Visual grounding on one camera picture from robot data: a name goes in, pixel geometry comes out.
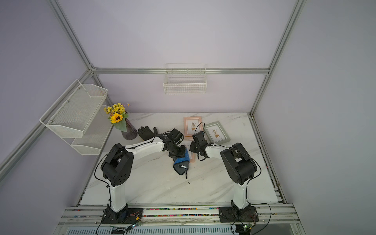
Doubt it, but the pink picture frame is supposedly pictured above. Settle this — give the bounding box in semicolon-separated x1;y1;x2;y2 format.
183;141;196;163
184;116;204;139

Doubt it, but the blue microfibre cloth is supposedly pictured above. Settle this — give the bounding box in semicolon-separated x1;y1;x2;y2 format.
173;150;190;178

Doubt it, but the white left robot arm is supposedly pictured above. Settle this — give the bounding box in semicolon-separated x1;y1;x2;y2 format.
100;126;190;223

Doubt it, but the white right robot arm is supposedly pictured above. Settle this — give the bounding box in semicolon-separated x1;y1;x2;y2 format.
190;131;260;222

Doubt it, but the black yellow work glove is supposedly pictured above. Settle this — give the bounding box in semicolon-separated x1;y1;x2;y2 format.
138;126;158;141

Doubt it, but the dark glass vase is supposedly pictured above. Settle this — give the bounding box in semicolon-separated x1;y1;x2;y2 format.
121;119;138;140

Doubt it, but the sunflower bouquet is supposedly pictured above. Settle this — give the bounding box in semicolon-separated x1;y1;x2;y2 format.
103;103;129;132

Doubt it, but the green picture frame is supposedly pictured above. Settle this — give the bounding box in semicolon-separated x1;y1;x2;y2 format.
205;121;231;145

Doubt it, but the white wire wall basket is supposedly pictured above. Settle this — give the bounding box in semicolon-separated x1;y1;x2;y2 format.
163;63;207;95

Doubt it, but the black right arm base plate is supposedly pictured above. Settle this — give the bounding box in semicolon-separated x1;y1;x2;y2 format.
218;201;259;223

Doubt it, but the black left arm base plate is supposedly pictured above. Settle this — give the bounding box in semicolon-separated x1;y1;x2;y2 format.
101;204;144;224

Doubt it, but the white mesh wall shelf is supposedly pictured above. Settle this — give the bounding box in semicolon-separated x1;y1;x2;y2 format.
40;80;112;155

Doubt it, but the aluminium front rail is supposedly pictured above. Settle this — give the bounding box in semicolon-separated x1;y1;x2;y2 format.
53;204;306;235

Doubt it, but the aluminium enclosure frame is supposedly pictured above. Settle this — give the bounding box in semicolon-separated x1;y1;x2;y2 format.
0;0;307;203

